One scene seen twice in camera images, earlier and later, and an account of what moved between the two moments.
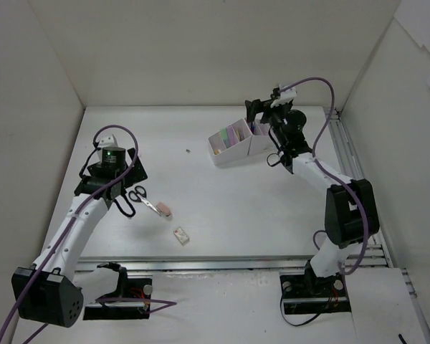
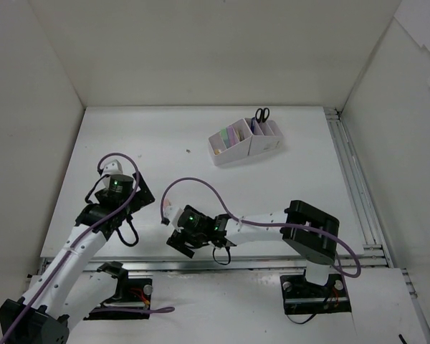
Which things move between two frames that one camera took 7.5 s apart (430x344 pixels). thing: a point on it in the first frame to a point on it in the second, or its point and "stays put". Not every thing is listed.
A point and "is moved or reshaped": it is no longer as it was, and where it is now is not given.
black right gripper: (264, 108) to (181, 244)
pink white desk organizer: (241, 140) stays put
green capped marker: (225, 137) stays put
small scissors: (140, 195) is moved or reshaped
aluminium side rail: (347, 160) stays put
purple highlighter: (231, 135) stays put
